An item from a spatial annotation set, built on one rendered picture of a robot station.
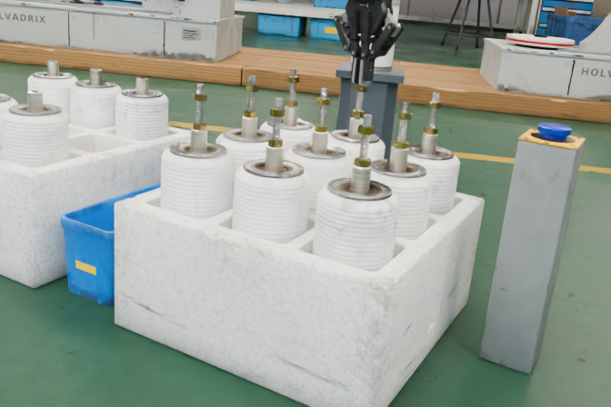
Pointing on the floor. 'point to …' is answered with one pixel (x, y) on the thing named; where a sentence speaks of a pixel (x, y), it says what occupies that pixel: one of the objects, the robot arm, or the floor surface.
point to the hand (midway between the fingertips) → (362, 71)
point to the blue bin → (93, 248)
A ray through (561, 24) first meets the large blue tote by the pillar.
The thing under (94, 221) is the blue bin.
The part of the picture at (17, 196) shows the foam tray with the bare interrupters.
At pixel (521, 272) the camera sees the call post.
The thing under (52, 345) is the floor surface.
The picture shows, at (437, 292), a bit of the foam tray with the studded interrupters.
